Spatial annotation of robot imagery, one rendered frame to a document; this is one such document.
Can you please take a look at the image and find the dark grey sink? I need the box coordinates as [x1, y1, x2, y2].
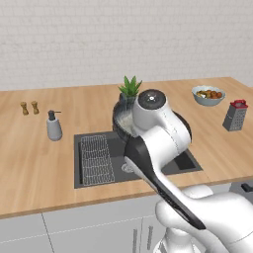
[73, 129, 204, 190]

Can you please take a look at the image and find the pale bowl of fruit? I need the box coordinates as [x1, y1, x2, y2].
[191, 85, 227, 108]

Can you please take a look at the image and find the grey cupboard door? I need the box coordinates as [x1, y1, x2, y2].
[140, 213, 166, 253]
[48, 216, 144, 253]

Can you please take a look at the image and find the green potted plant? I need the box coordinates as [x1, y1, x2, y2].
[118, 75, 143, 104]

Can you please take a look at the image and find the grey soap dispenser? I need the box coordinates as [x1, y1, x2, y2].
[45, 109, 64, 142]

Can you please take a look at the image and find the grey drawer front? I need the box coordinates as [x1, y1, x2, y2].
[0, 212, 47, 245]
[42, 195, 160, 235]

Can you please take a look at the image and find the white wire sink rack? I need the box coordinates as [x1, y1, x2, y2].
[80, 134, 117, 187]

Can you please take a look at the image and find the grey grater with red handle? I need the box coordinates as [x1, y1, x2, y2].
[221, 99, 249, 132]

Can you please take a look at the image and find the grey cupboard door handle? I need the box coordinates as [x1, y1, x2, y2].
[146, 224, 155, 253]
[131, 227, 139, 253]

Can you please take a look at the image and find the grey appliance with dark handle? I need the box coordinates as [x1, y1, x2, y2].
[228, 179, 253, 204]

